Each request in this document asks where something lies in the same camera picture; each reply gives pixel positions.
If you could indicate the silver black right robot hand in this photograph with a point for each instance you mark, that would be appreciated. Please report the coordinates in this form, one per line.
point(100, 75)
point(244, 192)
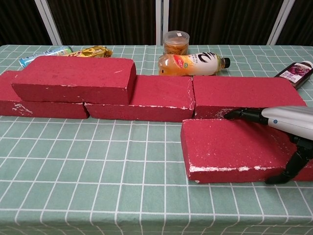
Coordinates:
point(288, 120)

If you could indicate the gold cracker package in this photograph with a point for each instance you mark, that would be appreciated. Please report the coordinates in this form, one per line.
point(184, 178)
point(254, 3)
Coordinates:
point(93, 52)

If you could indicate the red brick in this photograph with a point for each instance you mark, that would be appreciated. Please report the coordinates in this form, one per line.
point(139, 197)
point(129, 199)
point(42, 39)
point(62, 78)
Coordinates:
point(159, 98)
point(73, 73)
point(49, 110)
point(244, 90)
point(220, 147)

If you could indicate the blue snack package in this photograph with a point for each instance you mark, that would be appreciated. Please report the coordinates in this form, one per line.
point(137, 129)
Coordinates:
point(31, 58)

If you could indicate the white partition frame post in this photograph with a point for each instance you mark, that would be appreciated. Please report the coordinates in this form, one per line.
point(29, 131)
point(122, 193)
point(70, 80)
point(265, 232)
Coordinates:
point(47, 22)
point(281, 22)
point(162, 17)

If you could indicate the purple grape juice bottle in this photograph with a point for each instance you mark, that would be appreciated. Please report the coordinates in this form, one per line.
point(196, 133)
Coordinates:
point(297, 73)

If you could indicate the clear plastic snack jar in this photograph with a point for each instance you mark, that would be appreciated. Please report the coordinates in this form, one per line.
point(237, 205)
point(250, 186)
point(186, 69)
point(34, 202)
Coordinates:
point(176, 44)

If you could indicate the green checked tablecloth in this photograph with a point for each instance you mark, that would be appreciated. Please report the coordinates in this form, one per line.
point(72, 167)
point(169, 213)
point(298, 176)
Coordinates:
point(110, 183)

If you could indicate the black corrugated partition panel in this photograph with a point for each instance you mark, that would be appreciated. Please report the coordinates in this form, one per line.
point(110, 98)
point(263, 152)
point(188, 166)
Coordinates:
point(105, 22)
point(300, 22)
point(220, 19)
point(19, 22)

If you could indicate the orange drink bottle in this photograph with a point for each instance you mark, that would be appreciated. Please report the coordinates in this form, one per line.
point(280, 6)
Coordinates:
point(195, 63)

